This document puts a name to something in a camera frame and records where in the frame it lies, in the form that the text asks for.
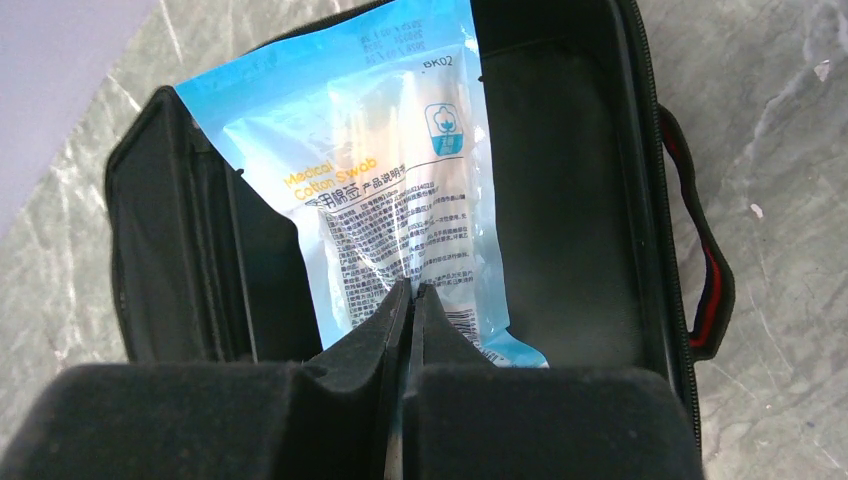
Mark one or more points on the red medicine kit case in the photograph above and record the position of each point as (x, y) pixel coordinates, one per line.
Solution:
(609, 258)

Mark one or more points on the blue cotton swab packet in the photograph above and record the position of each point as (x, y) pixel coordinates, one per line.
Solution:
(372, 137)

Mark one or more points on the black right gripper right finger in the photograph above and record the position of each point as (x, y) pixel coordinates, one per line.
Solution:
(465, 418)

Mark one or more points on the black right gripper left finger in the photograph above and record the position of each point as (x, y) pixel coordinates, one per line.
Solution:
(326, 418)

